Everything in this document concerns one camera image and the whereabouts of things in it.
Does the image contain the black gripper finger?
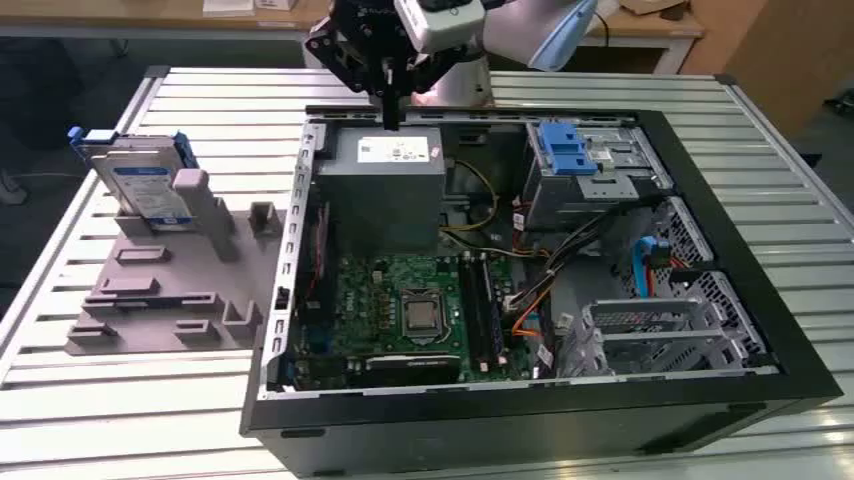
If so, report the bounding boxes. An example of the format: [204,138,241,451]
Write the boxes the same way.
[392,44,483,132]
[304,17,395,132]

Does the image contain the hard disk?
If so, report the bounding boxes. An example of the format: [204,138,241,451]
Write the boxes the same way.
[65,127,201,234]

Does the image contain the blue data wire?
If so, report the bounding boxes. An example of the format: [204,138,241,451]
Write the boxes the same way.
[632,237,672,301]

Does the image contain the metal disk bay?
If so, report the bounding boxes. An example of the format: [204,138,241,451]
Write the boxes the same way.
[579,297,762,376]

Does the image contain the white paper sheet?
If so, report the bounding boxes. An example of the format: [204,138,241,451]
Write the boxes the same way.
[201,0,256,17]

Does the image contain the blue drive latch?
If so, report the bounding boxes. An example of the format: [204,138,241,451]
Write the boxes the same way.
[539,122,599,176]

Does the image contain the grey power supply unit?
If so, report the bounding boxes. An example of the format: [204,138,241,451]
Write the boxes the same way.
[312,126,447,256]

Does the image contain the brown cardboard piece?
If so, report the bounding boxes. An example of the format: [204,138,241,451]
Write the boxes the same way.
[616,0,692,21]

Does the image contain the metal optical drive cage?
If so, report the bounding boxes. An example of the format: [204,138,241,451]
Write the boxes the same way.
[522,119,674,232]

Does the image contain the wooden desk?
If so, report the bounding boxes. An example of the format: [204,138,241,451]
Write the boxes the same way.
[0,0,708,76]

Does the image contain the green motherboard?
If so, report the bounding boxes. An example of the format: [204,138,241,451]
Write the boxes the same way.
[292,252,535,391]

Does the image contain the CPU socket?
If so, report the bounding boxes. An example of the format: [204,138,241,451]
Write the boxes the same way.
[397,288,448,347]

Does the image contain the black RAM slot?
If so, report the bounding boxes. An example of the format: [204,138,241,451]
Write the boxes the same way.
[478,252,506,365]
[460,252,487,370]

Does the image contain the grey parts rack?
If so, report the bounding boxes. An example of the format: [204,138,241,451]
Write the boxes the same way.
[65,167,292,356]

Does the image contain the silver CPU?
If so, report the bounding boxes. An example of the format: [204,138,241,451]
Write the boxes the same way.
[404,302,441,331]

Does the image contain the wooden cabinet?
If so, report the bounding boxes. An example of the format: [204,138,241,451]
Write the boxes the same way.
[679,0,854,136]

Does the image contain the black graphics card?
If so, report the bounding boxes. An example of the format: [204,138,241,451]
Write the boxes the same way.
[345,352,461,387]

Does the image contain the black PC case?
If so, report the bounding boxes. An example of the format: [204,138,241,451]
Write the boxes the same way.
[239,104,843,476]

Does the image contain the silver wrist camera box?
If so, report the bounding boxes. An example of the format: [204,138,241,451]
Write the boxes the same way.
[392,0,486,54]

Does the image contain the yellow wire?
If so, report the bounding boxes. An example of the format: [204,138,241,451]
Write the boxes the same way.
[443,159,502,234]

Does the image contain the black wire bundle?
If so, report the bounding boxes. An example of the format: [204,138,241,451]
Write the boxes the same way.
[523,204,635,301]

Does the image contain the orange wire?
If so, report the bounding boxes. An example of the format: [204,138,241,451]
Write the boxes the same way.
[510,307,546,346]

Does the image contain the red power wire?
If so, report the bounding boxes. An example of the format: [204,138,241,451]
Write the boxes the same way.
[666,257,715,281]

